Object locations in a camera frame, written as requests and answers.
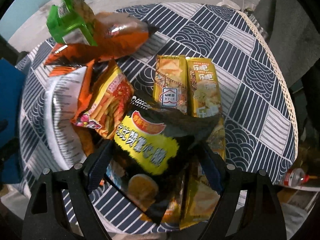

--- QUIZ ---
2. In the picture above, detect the blue cardboard box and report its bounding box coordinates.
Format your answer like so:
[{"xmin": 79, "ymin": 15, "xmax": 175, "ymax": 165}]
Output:
[{"xmin": 0, "ymin": 57, "xmax": 27, "ymax": 183}]

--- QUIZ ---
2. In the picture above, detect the grey cloth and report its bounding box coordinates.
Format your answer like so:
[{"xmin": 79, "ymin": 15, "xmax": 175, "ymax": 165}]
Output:
[{"xmin": 255, "ymin": 0, "xmax": 320, "ymax": 85}]

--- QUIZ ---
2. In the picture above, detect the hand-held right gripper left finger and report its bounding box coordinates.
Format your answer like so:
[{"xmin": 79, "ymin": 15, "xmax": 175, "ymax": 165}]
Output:
[{"xmin": 22, "ymin": 139, "xmax": 115, "ymax": 240}]

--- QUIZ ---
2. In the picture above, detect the silver wrapper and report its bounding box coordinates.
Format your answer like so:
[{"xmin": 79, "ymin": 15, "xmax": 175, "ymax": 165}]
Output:
[{"xmin": 44, "ymin": 42, "xmax": 100, "ymax": 78}]

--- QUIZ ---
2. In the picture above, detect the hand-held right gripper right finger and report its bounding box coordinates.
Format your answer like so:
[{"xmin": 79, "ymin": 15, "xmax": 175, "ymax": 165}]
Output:
[{"xmin": 200, "ymin": 144, "xmax": 287, "ymax": 240}]

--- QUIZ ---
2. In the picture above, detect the clear plastic bottle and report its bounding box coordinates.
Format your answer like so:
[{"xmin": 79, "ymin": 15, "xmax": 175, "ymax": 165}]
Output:
[{"xmin": 282, "ymin": 167, "xmax": 315, "ymax": 188}]

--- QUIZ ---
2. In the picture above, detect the black snack packet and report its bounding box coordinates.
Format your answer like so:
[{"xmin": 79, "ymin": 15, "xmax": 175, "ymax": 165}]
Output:
[{"xmin": 104, "ymin": 96, "xmax": 220, "ymax": 225}]

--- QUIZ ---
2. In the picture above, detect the red fries snack packet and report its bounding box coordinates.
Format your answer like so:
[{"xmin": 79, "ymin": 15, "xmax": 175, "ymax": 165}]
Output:
[{"xmin": 71, "ymin": 60, "xmax": 135, "ymax": 140}]

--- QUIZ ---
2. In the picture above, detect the orange shiny snack packet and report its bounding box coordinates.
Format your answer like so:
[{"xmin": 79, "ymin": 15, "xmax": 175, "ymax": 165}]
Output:
[{"xmin": 92, "ymin": 12, "xmax": 160, "ymax": 60}]

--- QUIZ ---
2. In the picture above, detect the navy patterned tablecloth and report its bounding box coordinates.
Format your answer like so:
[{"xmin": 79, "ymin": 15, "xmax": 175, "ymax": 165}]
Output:
[{"xmin": 17, "ymin": 2, "xmax": 298, "ymax": 235}]

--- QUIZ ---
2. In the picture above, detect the green snack packet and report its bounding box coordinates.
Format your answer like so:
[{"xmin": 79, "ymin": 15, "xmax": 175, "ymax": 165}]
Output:
[{"xmin": 46, "ymin": 0, "xmax": 98, "ymax": 47}]

